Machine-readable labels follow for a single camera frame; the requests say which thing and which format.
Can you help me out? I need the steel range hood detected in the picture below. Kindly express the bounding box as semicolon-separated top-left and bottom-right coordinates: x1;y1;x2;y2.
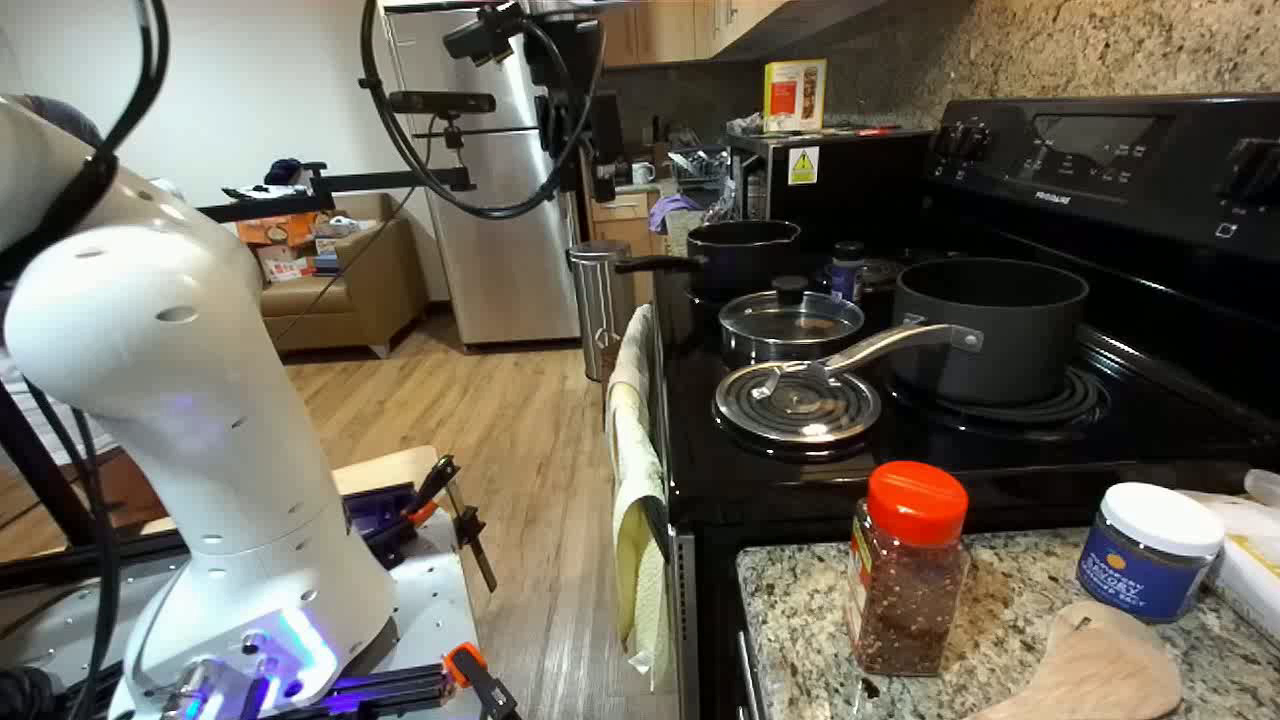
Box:
713;0;977;67

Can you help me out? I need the black electric stove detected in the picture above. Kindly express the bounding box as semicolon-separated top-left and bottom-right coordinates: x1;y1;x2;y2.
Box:
664;92;1280;720

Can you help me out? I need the black stereo camera bar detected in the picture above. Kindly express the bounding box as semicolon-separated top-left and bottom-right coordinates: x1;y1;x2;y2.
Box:
383;88;500;120

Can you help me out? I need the orange black bar clamp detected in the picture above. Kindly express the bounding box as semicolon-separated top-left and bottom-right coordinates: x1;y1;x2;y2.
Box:
366;454;500;591
332;639;526;720

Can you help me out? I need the brown sofa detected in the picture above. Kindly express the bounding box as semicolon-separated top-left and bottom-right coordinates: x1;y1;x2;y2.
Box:
235;194;430;359

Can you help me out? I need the steel trash can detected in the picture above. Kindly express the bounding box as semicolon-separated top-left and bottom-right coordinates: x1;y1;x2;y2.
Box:
567;242;631;390

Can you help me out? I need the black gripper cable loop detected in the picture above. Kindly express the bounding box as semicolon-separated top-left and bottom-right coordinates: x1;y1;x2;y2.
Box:
357;0;599;223

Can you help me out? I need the pale yellow dish towel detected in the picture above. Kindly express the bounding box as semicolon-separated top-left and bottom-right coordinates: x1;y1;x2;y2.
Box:
606;300;676;691

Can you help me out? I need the black metal stand frame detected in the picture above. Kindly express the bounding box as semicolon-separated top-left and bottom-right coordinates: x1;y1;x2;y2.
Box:
0;379;192;591

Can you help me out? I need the small blue-labelled bottle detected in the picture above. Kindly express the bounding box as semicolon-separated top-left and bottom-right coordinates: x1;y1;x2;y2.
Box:
830;236;872;305

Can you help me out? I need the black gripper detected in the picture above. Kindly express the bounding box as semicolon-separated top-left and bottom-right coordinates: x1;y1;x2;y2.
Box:
526;7;610;164

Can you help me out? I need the black appliance yellow sticker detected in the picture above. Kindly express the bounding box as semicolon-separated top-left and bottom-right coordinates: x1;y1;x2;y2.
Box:
763;130;935;256

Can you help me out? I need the red-capped spice jar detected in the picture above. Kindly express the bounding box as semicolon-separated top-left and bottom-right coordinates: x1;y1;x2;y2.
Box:
849;458;972;679

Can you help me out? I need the wooden upper cabinet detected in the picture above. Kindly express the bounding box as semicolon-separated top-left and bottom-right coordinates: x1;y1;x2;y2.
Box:
595;0;793;72

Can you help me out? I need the small black long-handled pot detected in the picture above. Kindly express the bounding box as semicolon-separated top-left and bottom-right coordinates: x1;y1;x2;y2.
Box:
614;217;805;308

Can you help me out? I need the white plastic container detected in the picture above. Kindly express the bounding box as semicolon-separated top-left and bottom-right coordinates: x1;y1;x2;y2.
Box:
1196;464;1280;645

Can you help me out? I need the large grey metal-handled pot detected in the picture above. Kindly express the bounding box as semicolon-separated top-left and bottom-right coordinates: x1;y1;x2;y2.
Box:
796;253;1092;413

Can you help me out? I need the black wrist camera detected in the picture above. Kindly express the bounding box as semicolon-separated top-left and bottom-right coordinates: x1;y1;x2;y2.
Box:
440;12;540;65

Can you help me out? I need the blue jar white lid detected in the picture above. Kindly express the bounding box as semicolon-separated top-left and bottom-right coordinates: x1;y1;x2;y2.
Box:
1071;482;1230;628

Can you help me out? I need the glass lid black knob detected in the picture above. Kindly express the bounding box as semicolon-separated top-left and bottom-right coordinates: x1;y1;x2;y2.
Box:
718;273;870;367

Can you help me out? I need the stainless steel fridge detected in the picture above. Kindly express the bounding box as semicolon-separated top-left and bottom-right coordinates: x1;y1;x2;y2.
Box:
383;0;588;348

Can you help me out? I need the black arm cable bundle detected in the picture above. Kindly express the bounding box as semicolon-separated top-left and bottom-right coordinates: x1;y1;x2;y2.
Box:
0;0;171;275

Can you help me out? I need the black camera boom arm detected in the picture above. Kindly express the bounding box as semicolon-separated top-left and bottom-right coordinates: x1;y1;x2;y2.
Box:
198;164;477;223

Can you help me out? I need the yellow red cardboard box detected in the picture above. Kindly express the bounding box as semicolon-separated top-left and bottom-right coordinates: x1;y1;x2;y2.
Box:
762;55;833;138

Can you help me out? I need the wooden spatula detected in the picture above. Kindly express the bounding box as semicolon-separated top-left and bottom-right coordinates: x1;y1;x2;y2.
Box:
977;596;1189;720

